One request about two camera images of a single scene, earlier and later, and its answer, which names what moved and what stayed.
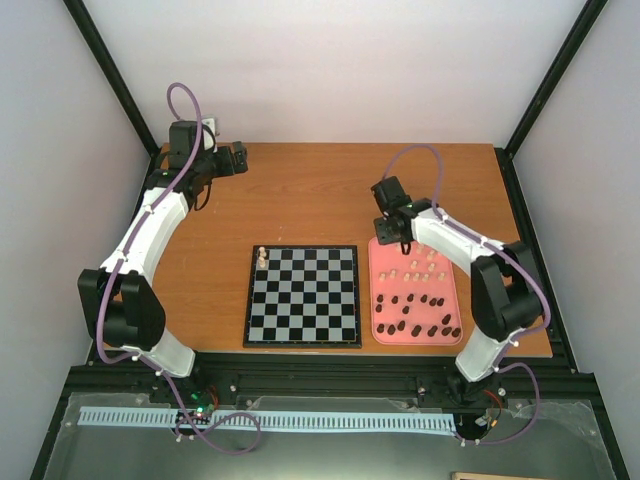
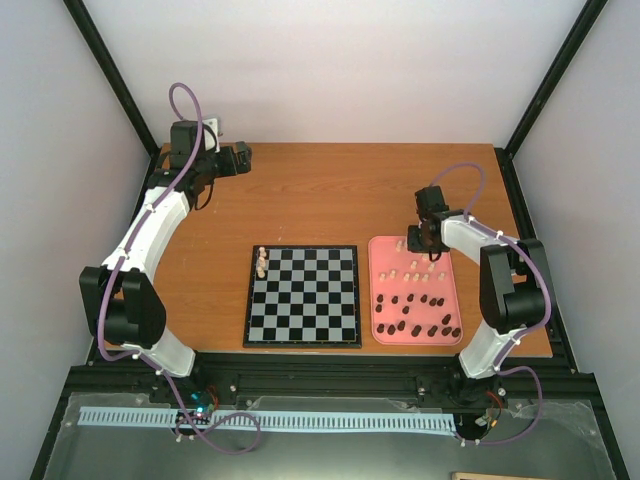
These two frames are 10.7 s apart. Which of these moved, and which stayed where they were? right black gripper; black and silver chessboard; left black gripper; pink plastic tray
Moved: right black gripper
Stayed: left black gripper; black and silver chessboard; pink plastic tray
